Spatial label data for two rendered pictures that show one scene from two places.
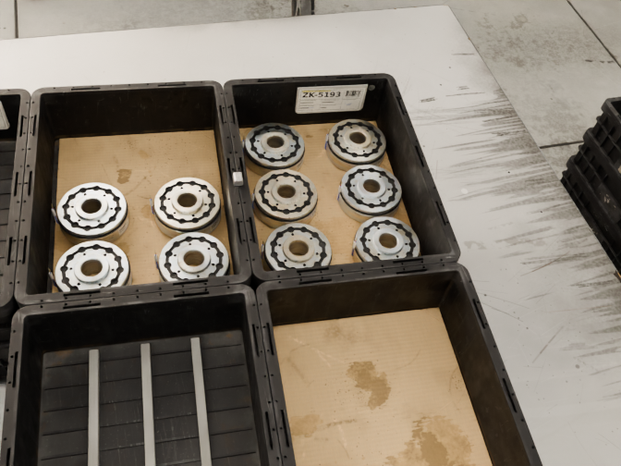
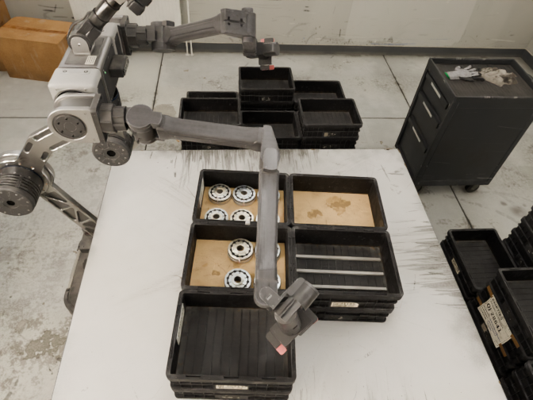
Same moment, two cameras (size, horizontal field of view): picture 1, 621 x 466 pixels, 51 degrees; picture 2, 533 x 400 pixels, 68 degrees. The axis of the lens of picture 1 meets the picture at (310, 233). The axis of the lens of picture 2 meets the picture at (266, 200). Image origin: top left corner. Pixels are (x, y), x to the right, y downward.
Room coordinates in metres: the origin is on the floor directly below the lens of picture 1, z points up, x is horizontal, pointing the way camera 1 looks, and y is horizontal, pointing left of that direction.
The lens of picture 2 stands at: (0.29, 1.04, 2.20)
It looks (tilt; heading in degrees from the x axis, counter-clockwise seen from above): 49 degrees down; 286
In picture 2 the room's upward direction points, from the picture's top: 5 degrees clockwise
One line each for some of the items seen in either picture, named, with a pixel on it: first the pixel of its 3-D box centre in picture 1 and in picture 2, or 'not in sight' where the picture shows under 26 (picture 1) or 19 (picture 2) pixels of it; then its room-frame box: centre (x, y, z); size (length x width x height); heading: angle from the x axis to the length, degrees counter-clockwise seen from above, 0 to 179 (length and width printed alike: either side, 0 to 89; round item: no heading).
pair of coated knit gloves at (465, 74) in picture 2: not in sight; (463, 72); (-0.21, -1.59, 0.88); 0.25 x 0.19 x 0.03; 24
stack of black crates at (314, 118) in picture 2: not in sight; (324, 136); (0.54, -1.23, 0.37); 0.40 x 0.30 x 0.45; 24
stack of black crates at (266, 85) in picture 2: not in sight; (264, 103); (1.07, -1.43, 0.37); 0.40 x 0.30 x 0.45; 24
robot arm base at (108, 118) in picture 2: not in sight; (112, 118); (0.99, 0.28, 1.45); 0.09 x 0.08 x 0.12; 114
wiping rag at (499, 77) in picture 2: not in sight; (499, 75); (-0.44, -1.65, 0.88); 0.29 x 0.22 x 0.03; 24
